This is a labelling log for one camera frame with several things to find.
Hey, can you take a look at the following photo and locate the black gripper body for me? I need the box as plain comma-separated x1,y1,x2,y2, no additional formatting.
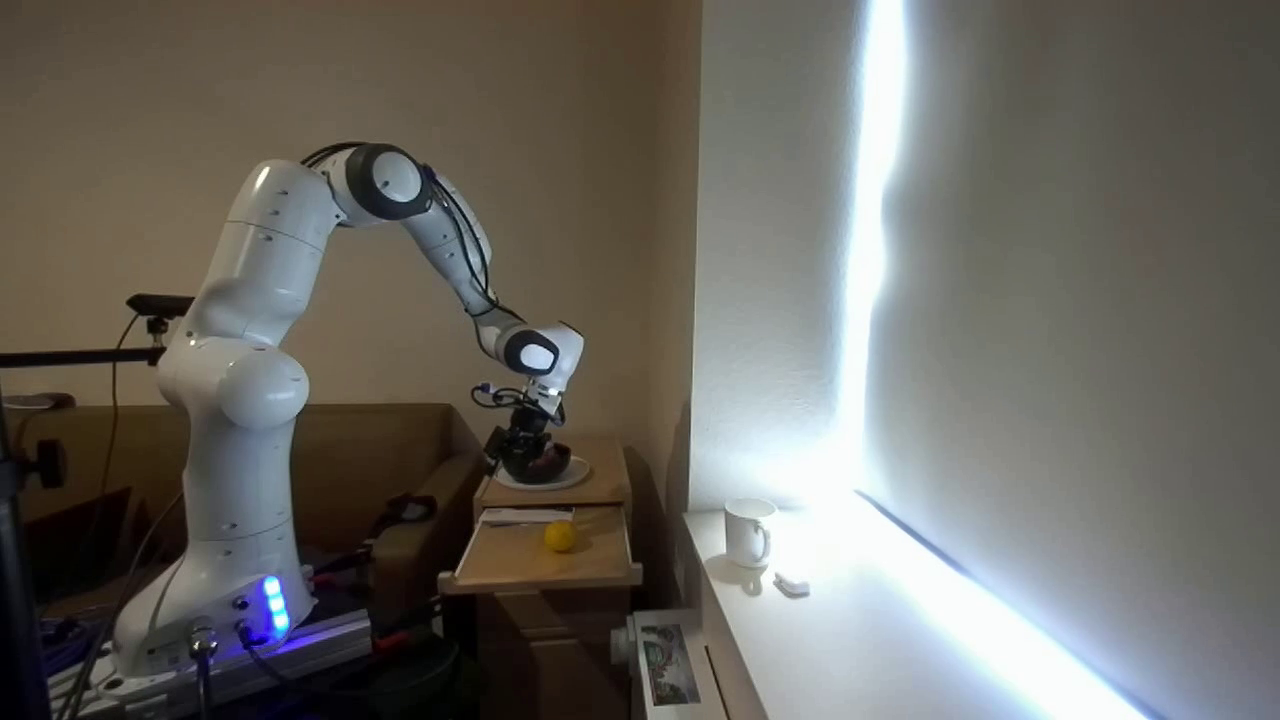
471,385,564,468

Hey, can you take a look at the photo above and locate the yellow lemon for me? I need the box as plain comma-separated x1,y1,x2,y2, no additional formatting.
538,519,579,553

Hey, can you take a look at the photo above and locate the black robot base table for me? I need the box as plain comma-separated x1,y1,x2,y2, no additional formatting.
49,566,457,720

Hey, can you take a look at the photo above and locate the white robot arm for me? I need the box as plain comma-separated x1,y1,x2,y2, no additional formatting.
111,140,585,677

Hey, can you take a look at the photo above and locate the black bowl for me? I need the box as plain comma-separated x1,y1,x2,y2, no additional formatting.
507,447,571,484

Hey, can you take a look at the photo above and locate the wooden night stand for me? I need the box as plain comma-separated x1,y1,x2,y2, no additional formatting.
471,435,631,508

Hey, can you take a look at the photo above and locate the white mug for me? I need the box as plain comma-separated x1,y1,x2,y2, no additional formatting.
725,498,772,566

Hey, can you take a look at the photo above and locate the small white object on sill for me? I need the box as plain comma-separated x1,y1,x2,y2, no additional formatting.
772,571,813,600

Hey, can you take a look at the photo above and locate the white plate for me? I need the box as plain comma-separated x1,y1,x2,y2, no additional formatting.
494,451,591,490

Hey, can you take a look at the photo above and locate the pull-out wooden tray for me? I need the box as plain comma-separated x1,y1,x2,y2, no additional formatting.
434,508,642,597

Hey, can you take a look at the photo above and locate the brown leather armchair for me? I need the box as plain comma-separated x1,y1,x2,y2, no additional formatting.
17,404,481,623

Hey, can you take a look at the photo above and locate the camera on black stand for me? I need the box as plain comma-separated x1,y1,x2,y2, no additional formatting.
0,292,190,366

